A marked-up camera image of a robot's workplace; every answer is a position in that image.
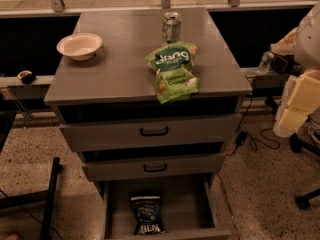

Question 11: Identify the blue chip bag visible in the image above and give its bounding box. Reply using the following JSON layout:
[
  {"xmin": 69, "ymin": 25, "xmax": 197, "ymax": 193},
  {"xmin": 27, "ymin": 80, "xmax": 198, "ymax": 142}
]
[{"xmin": 131, "ymin": 196, "xmax": 165, "ymax": 236}]

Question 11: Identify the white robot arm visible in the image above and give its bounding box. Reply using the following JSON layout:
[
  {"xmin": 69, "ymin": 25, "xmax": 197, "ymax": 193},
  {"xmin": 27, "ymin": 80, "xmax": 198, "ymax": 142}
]
[{"xmin": 271, "ymin": 2, "xmax": 320, "ymax": 137}]

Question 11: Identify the grey drawer cabinet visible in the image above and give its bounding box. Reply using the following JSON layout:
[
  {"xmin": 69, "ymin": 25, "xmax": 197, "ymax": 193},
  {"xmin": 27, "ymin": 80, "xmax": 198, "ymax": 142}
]
[{"xmin": 43, "ymin": 7, "xmax": 253, "ymax": 198}]

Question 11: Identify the green coconut chip bag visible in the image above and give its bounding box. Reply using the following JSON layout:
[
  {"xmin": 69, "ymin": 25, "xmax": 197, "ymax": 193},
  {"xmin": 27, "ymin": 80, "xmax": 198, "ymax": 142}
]
[{"xmin": 145, "ymin": 41, "xmax": 200, "ymax": 104}]

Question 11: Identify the grey top drawer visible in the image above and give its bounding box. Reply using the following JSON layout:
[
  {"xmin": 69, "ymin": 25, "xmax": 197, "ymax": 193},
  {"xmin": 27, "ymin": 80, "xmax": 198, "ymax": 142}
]
[{"xmin": 60, "ymin": 113, "xmax": 241, "ymax": 152}]

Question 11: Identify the grey middle drawer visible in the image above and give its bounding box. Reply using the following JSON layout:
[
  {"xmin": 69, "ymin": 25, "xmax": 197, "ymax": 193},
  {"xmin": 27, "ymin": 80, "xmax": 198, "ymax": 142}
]
[{"xmin": 82, "ymin": 153, "xmax": 225, "ymax": 182}]

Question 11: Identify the grey open bottom drawer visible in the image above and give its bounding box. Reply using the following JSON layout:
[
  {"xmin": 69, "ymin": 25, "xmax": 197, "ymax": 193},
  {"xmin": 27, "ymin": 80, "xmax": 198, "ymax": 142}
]
[{"xmin": 101, "ymin": 174, "xmax": 231, "ymax": 240}]

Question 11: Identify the silver soda can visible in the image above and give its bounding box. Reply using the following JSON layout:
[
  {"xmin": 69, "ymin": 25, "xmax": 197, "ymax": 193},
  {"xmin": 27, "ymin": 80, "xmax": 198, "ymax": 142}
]
[{"xmin": 162, "ymin": 12, "xmax": 181, "ymax": 44}]

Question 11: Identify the white bowl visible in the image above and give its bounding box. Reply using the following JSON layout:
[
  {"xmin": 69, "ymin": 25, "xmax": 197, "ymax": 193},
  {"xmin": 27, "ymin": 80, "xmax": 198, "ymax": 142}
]
[{"xmin": 56, "ymin": 33, "xmax": 103, "ymax": 61}]

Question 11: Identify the clear water bottle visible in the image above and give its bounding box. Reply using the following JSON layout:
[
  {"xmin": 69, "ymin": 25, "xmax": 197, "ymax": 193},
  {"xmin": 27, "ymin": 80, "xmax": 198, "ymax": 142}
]
[{"xmin": 257, "ymin": 51, "xmax": 275, "ymax": 74}]

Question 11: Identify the small black box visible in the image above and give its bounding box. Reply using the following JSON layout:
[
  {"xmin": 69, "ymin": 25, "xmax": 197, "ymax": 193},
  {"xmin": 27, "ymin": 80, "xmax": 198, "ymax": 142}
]
[{"xmin": 271, "ymin": 55, "xmax": 288, "ymax": 74}]

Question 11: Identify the black tape measure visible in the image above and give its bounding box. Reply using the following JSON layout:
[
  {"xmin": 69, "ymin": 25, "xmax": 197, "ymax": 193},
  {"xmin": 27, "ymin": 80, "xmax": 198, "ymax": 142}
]
[{"xmin": 17, "ymin": 70, "xmax": 36, "ymax": 84}]

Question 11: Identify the black stand leg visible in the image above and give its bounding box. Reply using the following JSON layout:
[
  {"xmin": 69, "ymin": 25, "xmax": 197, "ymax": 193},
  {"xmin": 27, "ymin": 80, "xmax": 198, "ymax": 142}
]
[{"xmin": 265, "ymin": 96, "xmax": 320, "ymax": 210}]

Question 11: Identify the black power adapter cable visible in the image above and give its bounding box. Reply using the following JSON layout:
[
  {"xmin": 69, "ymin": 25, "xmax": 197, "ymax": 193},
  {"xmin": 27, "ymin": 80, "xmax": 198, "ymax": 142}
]
[{"xmin": 226, "ymin": 95, "xmax": 282, "ymax": 157}]

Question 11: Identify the black chair frame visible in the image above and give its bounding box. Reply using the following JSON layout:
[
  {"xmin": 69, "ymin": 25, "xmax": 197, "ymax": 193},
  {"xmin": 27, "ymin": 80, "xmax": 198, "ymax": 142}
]
[{"xmin": 0, "ymin": 111, "xmax": 63, "ymax": 240}]

